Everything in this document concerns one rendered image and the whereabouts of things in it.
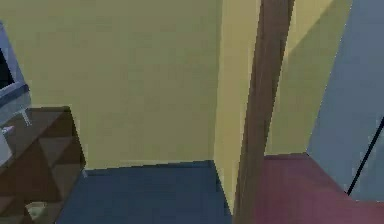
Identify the brown wooden room door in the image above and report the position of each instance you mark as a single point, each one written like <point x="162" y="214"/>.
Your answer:
<point x="261" y="110"/>

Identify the grey fridge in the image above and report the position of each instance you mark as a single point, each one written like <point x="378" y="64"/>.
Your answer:
<point x="353" y="100"/>

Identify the brown wooden cabinet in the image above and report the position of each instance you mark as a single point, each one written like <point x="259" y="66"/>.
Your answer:
<point x="36" y="160"/>

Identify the grey television set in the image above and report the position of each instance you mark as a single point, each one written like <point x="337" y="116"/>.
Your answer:
<point x="10" y="96"/>

